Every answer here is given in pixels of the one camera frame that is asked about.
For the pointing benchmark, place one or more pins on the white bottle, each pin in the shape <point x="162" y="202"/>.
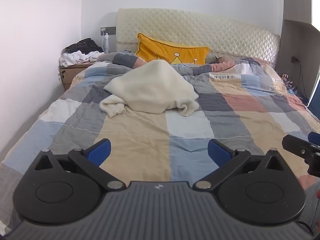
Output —
<point x="107" y="42"/>

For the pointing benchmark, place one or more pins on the black crumpled clothes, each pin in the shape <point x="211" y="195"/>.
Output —
<point x="82" y="45"/>

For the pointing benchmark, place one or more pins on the grey wardrobe panel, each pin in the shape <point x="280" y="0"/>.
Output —
<point x="295" y="42"/>

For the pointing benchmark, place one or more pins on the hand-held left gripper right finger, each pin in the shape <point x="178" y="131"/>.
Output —
<point x="218" y="152"/>

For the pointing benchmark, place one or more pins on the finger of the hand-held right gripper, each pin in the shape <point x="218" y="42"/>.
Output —
<point x="315" y="138"/>
<point x="297" y="147"/>

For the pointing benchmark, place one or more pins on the cream quilted headboard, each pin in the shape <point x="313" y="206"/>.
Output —
<point x="212" y="32"/>

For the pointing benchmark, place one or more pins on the blue panel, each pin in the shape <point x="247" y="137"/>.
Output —
<point x="314" y="107"/>

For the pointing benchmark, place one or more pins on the black wall plug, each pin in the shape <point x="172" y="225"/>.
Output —
<point x="294" y="60"/>

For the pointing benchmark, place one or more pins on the white crumpled clothes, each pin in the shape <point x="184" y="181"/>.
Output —
<point x="75" y="57"/>

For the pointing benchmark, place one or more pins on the small bedside clutter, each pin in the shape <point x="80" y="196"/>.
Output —
<point x="287" y="78"/>

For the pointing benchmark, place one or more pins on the cardboard box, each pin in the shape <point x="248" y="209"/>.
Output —
<point x="70" y="73"/>

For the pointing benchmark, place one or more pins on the person's grey clothing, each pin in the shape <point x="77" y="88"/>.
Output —
<point x="312" y="205"/>

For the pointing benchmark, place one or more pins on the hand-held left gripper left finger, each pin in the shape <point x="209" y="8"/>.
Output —
<point x="101" y="151"/>

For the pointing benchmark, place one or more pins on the yellow crown print pillow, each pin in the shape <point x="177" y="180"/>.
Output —
<point x="165" y="52"/>

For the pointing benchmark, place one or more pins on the cream knit sweater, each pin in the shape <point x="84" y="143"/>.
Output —
<point x="155" y="87"/>

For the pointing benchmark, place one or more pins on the grey wall outlet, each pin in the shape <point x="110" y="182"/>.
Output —
<point x="110" y="30"/>

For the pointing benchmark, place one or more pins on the plaid patchwork pillow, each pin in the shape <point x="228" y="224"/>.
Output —
<point x="222" y="66"/>
<point x="122" y="60"/>

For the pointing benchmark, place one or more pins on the plaid patchwork quilt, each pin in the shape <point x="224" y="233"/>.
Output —
<point x="150" y="135"/>

